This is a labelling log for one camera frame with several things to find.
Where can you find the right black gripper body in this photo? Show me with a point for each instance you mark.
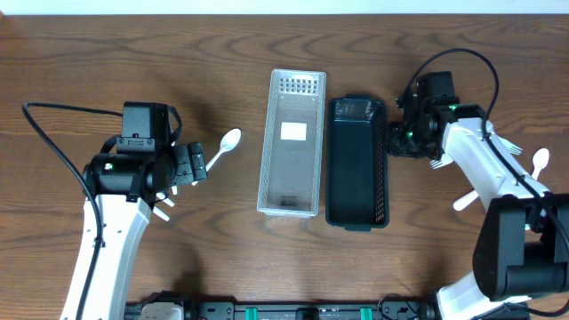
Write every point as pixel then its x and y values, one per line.
pixel 401 142

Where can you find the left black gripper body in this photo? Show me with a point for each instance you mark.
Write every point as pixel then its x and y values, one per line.
pixel 196 161

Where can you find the white plastic fork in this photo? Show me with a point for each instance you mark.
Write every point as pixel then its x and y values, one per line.
pixel 464 201
pixel 443 161

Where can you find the black plastic basket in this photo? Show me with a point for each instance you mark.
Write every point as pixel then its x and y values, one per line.
pixel 357 187

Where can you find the pale green plastic fork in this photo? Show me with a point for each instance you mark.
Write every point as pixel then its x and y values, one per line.
pixel 511 147

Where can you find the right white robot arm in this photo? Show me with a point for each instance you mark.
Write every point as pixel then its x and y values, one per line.
pixel 522 249

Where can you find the white plastic spoon left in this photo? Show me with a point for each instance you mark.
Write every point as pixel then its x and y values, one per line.
pixel 228 142

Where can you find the white plastic spoon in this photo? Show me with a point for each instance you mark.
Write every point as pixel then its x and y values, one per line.
pixel 228 142
pixel 540 161

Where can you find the clear plastic basket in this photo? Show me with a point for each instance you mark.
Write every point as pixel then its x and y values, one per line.
pixel 290 168

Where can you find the white plastic spoon right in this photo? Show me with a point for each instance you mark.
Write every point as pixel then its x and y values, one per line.
pixel 540 161

